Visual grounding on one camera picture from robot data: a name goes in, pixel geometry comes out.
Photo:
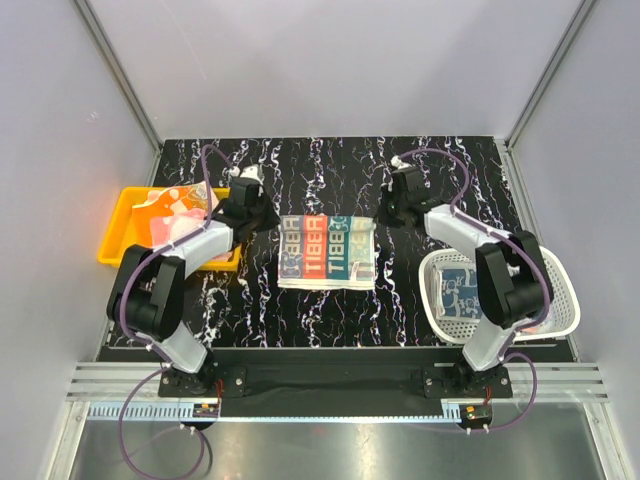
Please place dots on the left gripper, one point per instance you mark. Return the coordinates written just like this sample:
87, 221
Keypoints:
272, 219

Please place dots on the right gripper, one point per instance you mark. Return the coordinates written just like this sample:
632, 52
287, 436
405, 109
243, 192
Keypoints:
382, 218

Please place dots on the pink white towel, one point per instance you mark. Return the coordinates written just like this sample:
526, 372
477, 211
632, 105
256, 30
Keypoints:
184, 232

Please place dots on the multicolour rabbit letter towel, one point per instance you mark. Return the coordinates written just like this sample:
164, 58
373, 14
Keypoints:
319, 252

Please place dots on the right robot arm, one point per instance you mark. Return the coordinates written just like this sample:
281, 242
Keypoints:
512, 280

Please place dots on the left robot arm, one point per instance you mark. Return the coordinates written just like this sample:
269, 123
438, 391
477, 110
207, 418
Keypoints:
147, 298

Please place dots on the orange patterned towel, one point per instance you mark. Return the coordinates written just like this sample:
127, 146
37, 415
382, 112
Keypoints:
171, 200

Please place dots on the blue patterned folded towel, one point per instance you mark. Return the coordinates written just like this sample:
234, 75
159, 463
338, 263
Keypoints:
456, 293

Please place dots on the yellow plastic bin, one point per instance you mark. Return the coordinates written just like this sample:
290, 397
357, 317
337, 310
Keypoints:
121, 233

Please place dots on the left controller board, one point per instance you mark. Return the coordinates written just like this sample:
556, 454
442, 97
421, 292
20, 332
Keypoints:
206, 410

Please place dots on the controller board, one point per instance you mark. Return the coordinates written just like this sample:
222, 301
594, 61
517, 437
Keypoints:
482, 412
206, 410

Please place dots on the white plastic basket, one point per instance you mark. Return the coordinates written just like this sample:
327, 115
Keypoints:
563, 317

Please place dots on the right controller board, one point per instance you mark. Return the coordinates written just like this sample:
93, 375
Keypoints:
482, 412

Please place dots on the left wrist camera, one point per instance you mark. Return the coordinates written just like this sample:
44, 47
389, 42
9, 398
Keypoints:
254, 172

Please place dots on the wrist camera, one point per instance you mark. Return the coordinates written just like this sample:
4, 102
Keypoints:
254, 172
398, 163

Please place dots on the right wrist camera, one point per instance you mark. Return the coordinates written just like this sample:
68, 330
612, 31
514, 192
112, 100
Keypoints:
398, 163

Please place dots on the right aluminium frame post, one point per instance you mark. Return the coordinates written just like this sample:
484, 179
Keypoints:
568, 38

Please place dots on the aluminium frame post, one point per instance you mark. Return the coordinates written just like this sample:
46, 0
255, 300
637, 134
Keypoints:
568, 38
113, 64

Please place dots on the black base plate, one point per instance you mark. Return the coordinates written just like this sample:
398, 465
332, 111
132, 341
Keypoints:
336, 383

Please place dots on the left aluminium frame post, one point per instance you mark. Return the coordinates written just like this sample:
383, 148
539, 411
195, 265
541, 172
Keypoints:
113, 64

